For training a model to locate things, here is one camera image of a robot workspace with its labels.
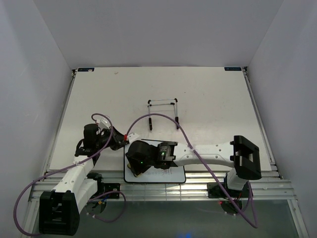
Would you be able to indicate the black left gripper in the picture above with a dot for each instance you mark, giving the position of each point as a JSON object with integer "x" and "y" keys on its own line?
{"x": 118, "y": 140}

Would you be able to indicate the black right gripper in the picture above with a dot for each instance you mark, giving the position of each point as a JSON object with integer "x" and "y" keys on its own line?
{"x": 136, "y": 169}

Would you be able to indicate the yellow bone-shaped eraser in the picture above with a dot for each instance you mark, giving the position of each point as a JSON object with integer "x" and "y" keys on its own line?
{"x": 135, "y": 169}

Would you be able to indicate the black-framed small whiteboard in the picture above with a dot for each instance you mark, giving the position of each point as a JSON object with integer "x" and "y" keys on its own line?
{"x": 153, "y": 175}

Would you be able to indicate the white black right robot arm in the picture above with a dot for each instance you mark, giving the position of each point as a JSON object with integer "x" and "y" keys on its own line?
{"x": 240, "y": 155}

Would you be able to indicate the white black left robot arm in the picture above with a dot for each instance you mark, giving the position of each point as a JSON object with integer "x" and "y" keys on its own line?
{"x": 60, "y": 208}

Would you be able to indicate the blue left corner label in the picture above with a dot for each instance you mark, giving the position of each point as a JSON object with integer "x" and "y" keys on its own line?
{"x": 86, "y": 69}

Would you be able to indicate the blue corner label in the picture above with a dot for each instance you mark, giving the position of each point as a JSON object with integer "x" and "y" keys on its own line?
{"x": 232, "y": 68}
{"x": 86, "y": 69}

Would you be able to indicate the blue right corner label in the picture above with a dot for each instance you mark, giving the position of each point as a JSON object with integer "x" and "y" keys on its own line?
{"x": 232, "y": 68}

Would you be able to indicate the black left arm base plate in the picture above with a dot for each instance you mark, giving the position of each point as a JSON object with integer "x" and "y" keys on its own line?
{"x": 108, "y": 187}

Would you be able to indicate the metal wire whiteboard stand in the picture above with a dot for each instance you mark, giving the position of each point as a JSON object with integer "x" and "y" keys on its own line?
{"x": 164, "y": 106}

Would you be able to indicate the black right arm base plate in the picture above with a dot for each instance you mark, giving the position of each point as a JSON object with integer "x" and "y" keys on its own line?
{"x": 214, "y": 191}

